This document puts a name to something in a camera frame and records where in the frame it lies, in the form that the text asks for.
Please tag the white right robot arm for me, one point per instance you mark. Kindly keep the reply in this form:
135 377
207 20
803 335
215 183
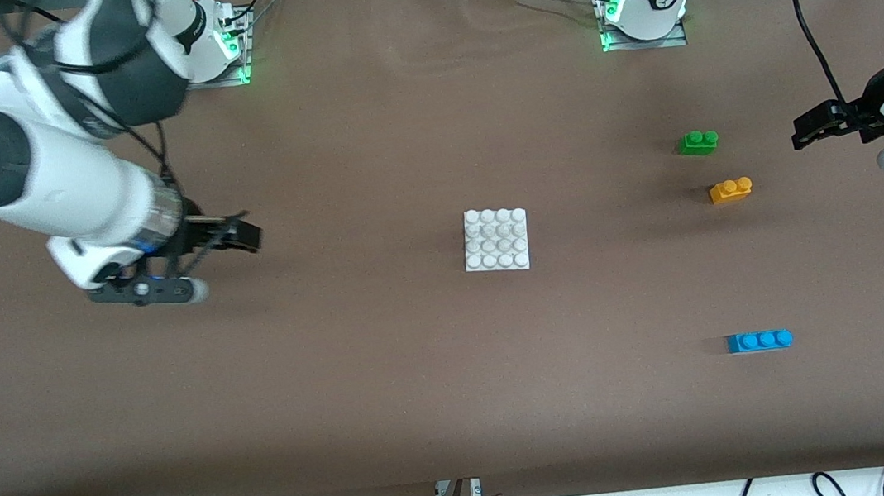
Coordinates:
52 184

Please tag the brown paper table cover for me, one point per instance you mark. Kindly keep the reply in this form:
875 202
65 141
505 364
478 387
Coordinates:
422 367

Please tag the yellow two-stud block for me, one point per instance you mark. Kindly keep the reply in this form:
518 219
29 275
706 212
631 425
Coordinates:
729 192

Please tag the blue three-stud block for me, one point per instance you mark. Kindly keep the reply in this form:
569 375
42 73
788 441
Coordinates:
759 342

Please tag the white studded base plate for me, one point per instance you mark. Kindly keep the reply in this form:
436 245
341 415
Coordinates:
496 242

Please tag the small silver clamp plate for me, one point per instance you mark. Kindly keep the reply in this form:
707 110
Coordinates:
475 490

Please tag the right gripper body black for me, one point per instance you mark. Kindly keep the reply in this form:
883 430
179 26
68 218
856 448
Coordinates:
199 234

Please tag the green two-stud block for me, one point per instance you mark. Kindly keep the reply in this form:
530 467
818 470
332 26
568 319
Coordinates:
698 144

